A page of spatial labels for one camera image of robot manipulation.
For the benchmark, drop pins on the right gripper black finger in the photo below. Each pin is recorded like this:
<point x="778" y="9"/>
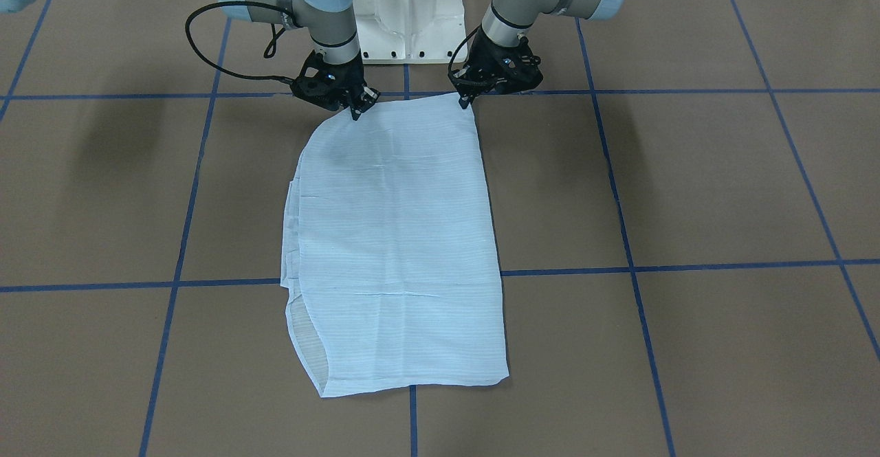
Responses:
<point x="359" y="99"/>

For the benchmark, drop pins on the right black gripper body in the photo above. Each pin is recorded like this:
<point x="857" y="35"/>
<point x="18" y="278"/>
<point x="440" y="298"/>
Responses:
<point x="348" y="79"/>

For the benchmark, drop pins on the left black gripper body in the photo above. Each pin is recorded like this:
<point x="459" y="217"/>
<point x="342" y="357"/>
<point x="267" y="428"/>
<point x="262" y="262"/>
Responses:
<point x="483" y="67"/>

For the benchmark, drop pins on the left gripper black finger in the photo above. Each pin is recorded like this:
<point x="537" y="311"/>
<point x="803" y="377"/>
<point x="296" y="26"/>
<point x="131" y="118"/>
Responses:
<point x="471" y="85"/>

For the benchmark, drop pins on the light blue button shirt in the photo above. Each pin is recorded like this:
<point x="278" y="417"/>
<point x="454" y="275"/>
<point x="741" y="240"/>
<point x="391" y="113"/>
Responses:
<point x="389" y="253"/>

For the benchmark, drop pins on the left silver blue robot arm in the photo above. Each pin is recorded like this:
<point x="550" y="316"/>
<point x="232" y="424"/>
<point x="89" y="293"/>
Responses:
<point x="637" y="47"/>

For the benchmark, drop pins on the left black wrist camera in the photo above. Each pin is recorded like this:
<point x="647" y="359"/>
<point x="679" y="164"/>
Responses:
<point x="530" y="74"/>

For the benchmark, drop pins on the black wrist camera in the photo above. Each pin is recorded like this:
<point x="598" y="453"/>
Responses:
<point x="303" y="88"/>
<point x="530" y="74"/>

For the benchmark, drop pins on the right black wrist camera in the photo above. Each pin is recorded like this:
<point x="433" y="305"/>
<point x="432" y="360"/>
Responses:
<point x="303" y="88"/>

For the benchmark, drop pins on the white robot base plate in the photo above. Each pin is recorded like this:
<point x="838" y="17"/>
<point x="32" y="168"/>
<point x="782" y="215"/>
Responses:
<point x="409" y="32"/>

